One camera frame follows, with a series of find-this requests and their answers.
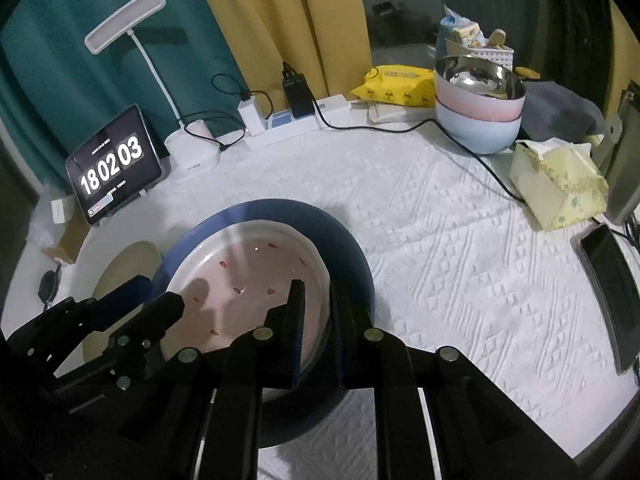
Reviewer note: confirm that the plain pink bowl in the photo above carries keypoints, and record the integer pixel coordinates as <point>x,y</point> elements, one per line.
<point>470,108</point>

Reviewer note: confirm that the black round object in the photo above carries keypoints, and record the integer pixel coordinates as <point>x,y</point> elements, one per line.
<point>47,287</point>

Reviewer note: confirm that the white desk lamp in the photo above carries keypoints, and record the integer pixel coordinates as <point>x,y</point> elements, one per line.
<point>192,157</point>

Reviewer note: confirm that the stainless steel bowl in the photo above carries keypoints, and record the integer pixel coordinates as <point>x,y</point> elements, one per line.
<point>475,77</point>

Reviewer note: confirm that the yellow tissue box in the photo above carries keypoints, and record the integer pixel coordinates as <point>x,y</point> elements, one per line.
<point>550,185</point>

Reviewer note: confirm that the steel tumbler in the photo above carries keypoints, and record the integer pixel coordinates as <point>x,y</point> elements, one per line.
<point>622,175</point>

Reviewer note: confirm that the white power strip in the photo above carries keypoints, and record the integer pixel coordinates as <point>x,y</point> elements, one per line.
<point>300,125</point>

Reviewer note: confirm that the cardboard box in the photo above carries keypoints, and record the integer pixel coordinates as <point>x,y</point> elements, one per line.
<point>70,240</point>

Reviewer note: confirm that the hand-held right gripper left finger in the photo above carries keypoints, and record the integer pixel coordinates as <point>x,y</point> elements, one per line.
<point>298,330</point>

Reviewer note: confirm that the large blue bowl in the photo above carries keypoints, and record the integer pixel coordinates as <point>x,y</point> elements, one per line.
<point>345,255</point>

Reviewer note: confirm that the light blue bowl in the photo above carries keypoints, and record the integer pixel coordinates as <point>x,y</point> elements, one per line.
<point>475,135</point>

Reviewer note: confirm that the black smartphone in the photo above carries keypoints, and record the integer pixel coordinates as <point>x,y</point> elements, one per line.
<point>610,285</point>

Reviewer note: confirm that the white flat packet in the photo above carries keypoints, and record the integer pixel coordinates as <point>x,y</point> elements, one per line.
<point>400,112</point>

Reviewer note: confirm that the grey cloth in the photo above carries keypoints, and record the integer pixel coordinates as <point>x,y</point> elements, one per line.
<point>560,110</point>

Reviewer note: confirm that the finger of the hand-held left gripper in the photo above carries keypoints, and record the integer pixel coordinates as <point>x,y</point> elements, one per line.
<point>125,292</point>
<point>160,310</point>

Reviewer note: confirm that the yellow curtain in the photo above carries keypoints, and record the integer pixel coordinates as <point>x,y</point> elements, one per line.
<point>280,20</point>
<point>625,35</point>

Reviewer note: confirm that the cream plate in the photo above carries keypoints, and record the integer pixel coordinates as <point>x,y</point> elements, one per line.
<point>125,265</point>

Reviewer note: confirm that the yellow wipes packet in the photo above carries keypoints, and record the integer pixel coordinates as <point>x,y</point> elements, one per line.
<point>395,85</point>

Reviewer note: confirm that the teal curtain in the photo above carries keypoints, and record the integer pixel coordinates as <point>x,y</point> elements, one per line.
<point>50,85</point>

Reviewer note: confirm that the tablet with clock display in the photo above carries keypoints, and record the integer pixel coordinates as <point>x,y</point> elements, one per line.
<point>112,165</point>

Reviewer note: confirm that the small white box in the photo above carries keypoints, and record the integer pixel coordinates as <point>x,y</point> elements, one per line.
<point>60,211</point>

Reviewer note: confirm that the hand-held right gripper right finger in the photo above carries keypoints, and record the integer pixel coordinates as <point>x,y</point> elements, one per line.
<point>336,330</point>

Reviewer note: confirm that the pink dotted bowl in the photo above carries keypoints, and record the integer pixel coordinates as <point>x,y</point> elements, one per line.
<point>250,270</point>

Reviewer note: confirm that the white charger plug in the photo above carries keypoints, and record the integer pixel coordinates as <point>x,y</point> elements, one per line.
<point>251,115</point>

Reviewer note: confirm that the black charger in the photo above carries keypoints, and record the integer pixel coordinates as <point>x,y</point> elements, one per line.
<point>297,92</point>

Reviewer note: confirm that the yellow lid jar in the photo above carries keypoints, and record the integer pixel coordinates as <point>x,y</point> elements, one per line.
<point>527,73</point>

